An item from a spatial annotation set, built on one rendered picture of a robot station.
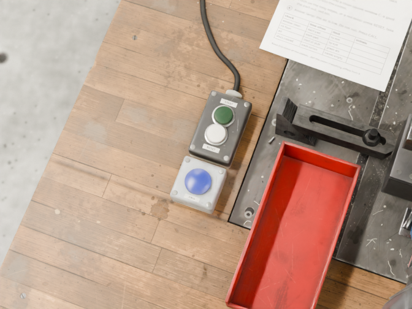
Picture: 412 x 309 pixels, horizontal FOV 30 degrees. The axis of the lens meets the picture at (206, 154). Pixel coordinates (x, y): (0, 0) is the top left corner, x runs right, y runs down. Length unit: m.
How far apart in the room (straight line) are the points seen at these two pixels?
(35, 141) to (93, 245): 1.08
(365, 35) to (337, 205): 0.29
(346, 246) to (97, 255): 0.37
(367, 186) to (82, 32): 1.34
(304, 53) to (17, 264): 0.56
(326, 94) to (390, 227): 0.23
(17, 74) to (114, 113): 1.12
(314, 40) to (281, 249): 0.35
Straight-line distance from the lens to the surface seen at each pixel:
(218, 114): 1.17
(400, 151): 1.12
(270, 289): 1.14
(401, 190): 1.16
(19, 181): 2.21
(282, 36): 1.26
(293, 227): 1.16
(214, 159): 1.16
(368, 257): 1.16
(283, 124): 1.15
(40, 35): 2.37
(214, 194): 1.14
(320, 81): 1.24
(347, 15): 1.29
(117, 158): 1.21
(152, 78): 1.25
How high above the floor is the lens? 2.03
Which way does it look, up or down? 72 degrees down
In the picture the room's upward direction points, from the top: 12 degrees counter-clockwise
